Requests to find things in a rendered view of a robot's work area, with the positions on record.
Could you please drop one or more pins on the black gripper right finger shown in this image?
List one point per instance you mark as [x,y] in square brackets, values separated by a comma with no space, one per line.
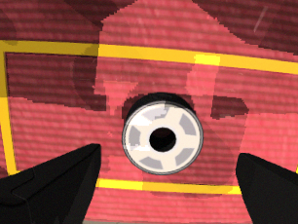
[269,192]

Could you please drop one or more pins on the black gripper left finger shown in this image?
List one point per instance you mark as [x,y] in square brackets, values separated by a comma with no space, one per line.
[55,192]

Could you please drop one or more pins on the yellow rectangular outline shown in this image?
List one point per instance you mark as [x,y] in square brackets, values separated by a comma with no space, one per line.
[150,53]

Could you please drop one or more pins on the black and grey wheel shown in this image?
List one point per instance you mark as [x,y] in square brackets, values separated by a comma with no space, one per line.
[172,153]

